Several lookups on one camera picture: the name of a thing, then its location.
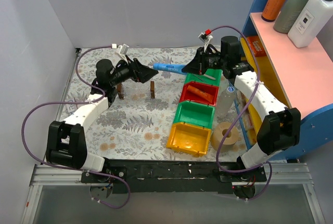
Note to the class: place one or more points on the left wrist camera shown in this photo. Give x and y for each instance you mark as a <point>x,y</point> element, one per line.
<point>120,50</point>

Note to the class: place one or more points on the yellow plastic bin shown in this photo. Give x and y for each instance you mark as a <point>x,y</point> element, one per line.
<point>188,138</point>

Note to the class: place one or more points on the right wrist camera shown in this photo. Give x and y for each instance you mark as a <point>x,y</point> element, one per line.
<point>206,36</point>

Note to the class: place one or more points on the green plastic bin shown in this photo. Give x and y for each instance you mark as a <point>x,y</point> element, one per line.
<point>211,72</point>
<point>195,114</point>

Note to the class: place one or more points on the grey pump bottle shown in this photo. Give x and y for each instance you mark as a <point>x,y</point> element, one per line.
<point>288,15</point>

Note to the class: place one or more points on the blue toothpaste tube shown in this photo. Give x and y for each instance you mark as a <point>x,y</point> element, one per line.
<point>173,68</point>

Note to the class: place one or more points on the blue shelf unit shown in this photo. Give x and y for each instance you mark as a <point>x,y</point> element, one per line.
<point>298,77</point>

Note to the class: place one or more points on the green plastic bin near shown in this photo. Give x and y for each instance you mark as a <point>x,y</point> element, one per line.
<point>195,114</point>

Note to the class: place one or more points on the orange soap box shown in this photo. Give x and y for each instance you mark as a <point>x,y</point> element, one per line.
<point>256,46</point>

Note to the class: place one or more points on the clear glass tray brown handles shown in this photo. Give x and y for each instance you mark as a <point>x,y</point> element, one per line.
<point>136,92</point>

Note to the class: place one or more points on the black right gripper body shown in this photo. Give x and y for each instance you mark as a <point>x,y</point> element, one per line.
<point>201,61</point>

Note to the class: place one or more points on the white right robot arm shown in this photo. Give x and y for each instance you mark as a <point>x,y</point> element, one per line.
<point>280,128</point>

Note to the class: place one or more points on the white square bottle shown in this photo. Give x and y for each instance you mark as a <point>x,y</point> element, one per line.
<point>310,21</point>

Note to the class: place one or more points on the red plastic bin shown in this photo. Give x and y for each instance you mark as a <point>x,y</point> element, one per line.
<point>188,96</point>

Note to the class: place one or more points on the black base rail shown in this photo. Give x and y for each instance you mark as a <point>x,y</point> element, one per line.
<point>145,176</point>

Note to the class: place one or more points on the green plastic bin far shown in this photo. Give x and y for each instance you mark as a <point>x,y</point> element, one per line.
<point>211,72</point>

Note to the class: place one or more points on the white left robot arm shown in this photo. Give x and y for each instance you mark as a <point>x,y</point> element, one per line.
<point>66,144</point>

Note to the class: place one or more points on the clear plastic cup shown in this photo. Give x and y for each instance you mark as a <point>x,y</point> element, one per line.
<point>225,101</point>

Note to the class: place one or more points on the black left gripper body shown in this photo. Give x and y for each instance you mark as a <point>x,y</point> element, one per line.
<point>135,70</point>

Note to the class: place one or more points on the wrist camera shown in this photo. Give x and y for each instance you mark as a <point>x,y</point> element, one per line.
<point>206,36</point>
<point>120,50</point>

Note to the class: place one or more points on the packaged toothbrush on table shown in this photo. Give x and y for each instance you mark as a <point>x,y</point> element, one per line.
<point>71,107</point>

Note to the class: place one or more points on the orange toothpaste tube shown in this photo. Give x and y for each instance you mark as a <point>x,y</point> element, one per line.
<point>206,96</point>

